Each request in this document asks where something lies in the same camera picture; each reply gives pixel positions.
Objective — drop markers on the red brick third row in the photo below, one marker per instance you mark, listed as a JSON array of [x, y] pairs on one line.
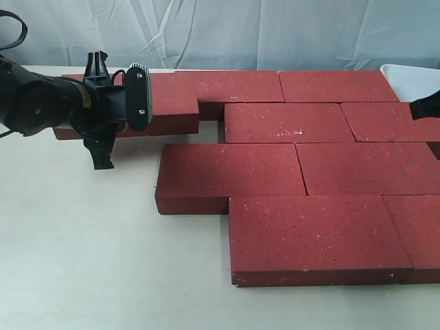
[[378, 168]]

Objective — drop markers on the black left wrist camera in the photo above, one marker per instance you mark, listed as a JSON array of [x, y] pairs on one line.
[[138, 97]]

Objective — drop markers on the white backdrop cloth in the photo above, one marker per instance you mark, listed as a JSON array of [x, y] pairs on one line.
[[272, 34]]

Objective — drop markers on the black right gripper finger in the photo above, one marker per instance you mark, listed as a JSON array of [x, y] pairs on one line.
[[428, 107]]

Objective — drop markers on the red brick front large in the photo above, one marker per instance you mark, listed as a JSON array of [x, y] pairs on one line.
[[314, 241]]

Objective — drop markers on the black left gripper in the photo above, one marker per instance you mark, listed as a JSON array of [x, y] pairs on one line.
[[102, 114]]

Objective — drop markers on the white tray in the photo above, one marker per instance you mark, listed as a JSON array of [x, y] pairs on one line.
[[411, 83]]

